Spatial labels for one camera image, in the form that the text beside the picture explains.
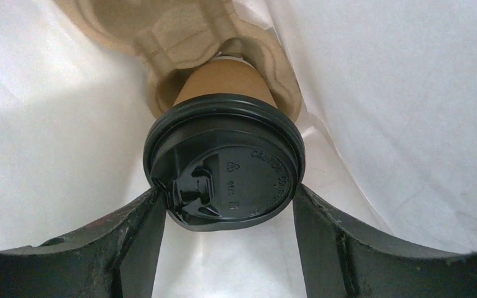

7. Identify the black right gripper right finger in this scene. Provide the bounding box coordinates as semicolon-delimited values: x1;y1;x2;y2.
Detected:
293;185;477;297

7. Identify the light blue paper bag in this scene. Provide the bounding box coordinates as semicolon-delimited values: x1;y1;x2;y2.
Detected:
0;1;477;297

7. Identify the brown cardboard cup carrier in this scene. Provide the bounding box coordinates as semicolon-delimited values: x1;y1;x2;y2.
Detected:
57;1;303;120

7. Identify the black coffee cup lid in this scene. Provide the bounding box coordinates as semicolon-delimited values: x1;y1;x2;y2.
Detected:
143;94;306;232

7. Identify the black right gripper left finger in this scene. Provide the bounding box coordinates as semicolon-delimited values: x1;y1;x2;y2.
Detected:
0;188;166;297

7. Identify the brown paper coffee cup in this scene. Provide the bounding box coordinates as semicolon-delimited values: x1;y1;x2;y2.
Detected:
173;56;276;107

